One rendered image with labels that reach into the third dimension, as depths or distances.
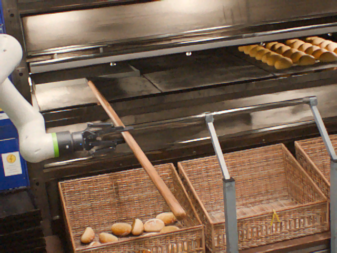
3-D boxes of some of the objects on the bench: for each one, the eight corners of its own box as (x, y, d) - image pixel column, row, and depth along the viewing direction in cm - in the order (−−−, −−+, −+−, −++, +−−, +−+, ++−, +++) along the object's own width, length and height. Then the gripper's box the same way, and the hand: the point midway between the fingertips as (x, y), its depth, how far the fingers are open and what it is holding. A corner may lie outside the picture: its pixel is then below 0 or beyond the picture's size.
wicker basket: (179, 213, 335) (175, 161, 327) (284, 192, 349) (283, 142, 340) (212, 257, 291) (208, 197, 282) (331, 231, 304) (330, 174, 296)
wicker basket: (63, 235, 323) (56, 181, 315) (177, 213, 336) (173, 161, 327) (77, 284, 278) (68, 223, 270) (208, 258, 291) (204, 198, 282)
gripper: (68, 119, 259) (129, 110, 264) (73, 159, 264) (133, 149, 269) (70, 124, 252) (133, 115, 257) (76, 165, 257) (137, 155, 262)
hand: (125, 134), depth 262 cm, fingers closed on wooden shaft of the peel, 3 cm apart
